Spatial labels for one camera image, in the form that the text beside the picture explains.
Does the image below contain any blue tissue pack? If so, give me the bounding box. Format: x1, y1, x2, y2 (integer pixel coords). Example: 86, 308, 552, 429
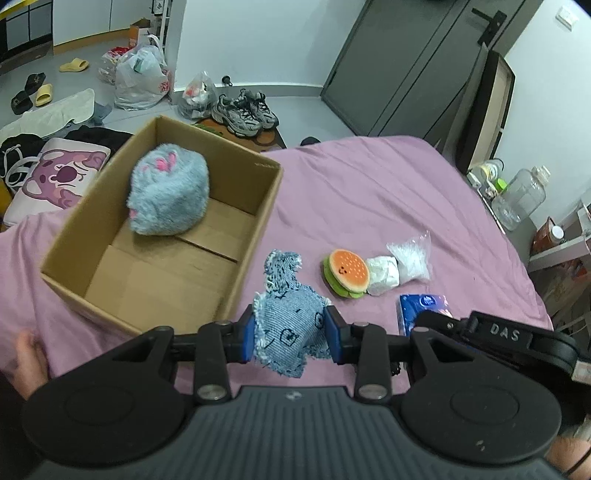
397, 294, 452, 336

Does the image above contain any blue denim fish toy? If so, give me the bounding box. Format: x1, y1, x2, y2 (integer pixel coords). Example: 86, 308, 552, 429
252, 250, 329, 378

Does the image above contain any white soft bundle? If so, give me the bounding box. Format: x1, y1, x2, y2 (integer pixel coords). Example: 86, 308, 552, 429
366, 256, 400, 296

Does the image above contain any burger plush toy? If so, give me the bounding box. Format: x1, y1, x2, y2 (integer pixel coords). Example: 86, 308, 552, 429
322, 249, 370, 299

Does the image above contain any clear bag white filling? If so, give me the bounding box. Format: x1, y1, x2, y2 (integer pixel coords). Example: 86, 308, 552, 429
387, 231, 432, 285

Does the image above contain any fluffy blue plush toy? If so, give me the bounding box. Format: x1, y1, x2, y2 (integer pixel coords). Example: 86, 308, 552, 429
126, 144, 209, 236

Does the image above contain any person's left hand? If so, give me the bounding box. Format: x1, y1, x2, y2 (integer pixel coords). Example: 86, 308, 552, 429
12, 330, 49, 400

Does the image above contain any open cardboard box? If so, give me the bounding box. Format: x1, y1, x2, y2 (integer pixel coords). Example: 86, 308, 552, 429
41, 116, 283, 334

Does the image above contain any pink bed sheet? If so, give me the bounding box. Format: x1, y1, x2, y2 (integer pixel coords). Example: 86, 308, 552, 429
1, 137, 552, 375

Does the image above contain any white side shelf unit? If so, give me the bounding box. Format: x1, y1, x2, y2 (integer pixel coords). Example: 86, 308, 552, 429
528, 191, 590, 336

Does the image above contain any black slipper by bed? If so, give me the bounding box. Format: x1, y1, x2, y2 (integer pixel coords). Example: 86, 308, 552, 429
301, 136, 320, 146

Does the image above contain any large clear water jug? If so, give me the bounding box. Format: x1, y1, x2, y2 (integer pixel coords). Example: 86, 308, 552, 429
491, 166, 551, 231

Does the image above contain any black clothes pile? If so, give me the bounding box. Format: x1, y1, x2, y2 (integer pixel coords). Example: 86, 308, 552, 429
65, 126, 132, 155

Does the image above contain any grey sneaker left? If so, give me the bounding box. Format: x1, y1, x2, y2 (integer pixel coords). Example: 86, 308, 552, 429
211, 94, 263, 138

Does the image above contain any grey sneaker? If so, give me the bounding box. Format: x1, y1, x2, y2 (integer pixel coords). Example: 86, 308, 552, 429
239, 88, 280, 130
211, 94, 263, 138

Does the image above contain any pink bear tote bag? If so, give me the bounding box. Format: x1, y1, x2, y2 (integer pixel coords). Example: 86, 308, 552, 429
3, 138, 111, 228

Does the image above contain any grey sneaker right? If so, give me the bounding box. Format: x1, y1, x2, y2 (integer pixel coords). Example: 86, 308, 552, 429
239, 88, 280, 130

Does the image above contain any small clear trash bag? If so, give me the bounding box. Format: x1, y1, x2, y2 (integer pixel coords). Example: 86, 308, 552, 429
177, 71, 217, 121

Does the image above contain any leaning black framed board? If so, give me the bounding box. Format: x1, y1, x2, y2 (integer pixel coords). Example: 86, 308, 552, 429
456, 48, 515, 174

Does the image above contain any white plastic shopping bag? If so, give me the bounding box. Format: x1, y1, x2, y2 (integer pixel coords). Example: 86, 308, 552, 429
114, 34, 170, 110

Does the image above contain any grey door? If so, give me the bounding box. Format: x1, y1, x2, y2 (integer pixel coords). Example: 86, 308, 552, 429
322, 0, 540, 138

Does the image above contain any white towel on floor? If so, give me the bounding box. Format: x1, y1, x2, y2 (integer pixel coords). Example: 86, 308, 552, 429
0, 88, 95, 142

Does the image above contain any yellow slipper near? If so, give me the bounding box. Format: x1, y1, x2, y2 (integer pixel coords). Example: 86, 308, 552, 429
35, 83, 53, 108

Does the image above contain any yellow slipper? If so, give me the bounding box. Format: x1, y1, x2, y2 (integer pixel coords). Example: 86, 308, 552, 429
35, 83, 53, 108
59, 58, 89, 73

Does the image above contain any black slipper pair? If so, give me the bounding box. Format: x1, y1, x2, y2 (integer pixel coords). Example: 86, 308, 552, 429
10, 72, 46, 115

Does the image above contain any yellow slipper far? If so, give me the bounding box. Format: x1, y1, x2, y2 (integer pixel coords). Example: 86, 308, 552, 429
59, 58, 89, 73

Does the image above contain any small cardboard box on floor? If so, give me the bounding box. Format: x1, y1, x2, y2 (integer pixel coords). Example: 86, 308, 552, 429
128, 18, 151, 48

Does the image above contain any black door handle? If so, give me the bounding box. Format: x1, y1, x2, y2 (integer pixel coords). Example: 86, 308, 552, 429
472, 8, 507, 47

